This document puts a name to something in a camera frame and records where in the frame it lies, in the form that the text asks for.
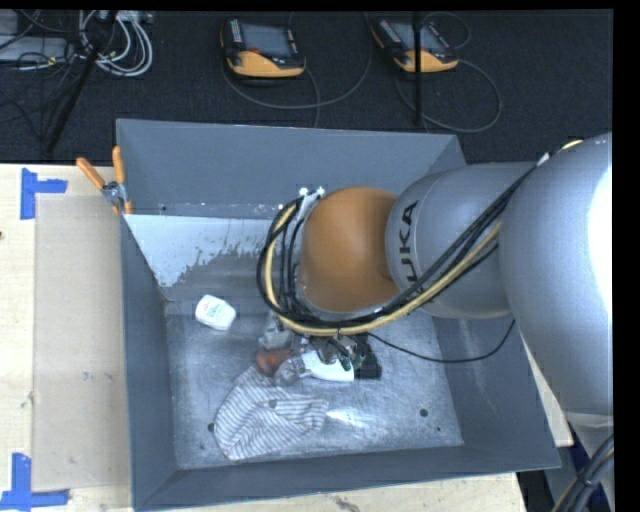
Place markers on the pale cardboard board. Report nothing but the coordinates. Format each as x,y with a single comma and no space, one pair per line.
75,325

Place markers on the black cylinder on white bracket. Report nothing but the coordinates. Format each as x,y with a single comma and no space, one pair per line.
367,362

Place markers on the grey metal bin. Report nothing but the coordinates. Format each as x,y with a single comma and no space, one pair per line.
390,440

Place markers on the red-brown round object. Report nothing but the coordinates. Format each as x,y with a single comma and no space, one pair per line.
267,361

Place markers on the striped white cloth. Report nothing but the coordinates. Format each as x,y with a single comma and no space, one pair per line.
265,420

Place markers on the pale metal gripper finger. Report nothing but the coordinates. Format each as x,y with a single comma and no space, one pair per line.
275,337
290,371

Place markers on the white plastic bottle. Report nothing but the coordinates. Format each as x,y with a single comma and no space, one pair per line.
215,312

